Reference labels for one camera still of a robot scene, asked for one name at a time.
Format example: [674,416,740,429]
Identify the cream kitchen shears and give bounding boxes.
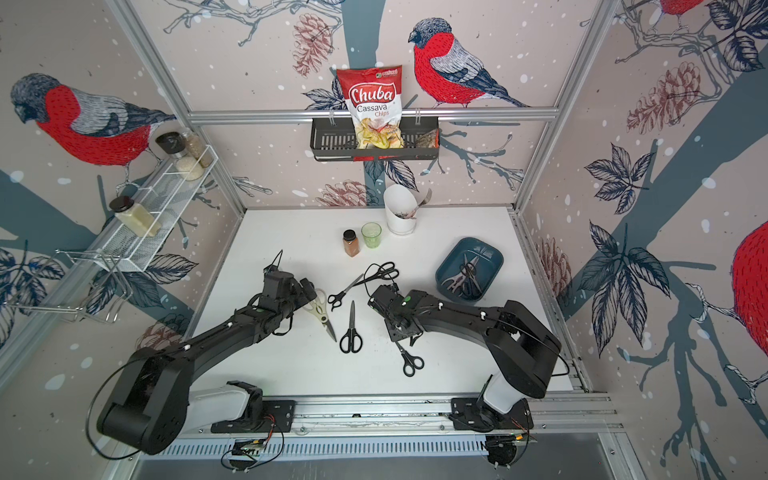
[303,288,336,341]

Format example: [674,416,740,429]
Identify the black scissors wide handles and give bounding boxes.
[349,262,399,288]

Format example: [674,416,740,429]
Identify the black scissors front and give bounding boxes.
[395,342,425,378]

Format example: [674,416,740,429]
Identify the small black scissors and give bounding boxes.
[327,273,365,311]
[409,333,423,347]

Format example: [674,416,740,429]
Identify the large black scissors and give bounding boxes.
[339,301,363,354]

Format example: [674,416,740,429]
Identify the pink handled scissors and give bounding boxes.
[442,262,464,298]

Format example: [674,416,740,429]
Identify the teal plastic storage box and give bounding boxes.
[435,237,504,304]

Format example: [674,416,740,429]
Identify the blue handled scissors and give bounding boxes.
[460,256,482,300]

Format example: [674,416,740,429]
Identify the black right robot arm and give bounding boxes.
[368,285,562,399]

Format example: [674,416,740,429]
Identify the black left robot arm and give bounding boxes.
[96,267,317,454]

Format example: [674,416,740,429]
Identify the brown spice jar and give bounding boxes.
[342,229,360,257]

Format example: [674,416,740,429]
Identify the green translucent cup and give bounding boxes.
[361,222,382,249]

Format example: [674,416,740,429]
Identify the white utensil holder cup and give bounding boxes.
[383,184,418,236]

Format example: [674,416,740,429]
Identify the yellow liquid glass bottle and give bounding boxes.
[109,196,161,238]

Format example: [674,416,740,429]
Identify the clear glass jar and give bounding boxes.
[181,128,213,169]

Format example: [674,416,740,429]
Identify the black lid spice grinder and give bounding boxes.
[155,132,205,181]

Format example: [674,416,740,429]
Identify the red Chuba chips bag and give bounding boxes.
[337,66,405,149]

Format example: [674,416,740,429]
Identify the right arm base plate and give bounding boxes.
[447,397,534,433]

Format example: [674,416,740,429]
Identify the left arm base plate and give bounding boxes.
[211,398,297,434]

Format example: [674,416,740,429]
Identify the white wire wall shelf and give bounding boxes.
[95,145,219,272]

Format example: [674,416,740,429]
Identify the black wire wall basket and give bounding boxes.
[310,116,440,161]

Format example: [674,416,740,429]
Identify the chrome wire rack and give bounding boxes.
[1,250,136,324]

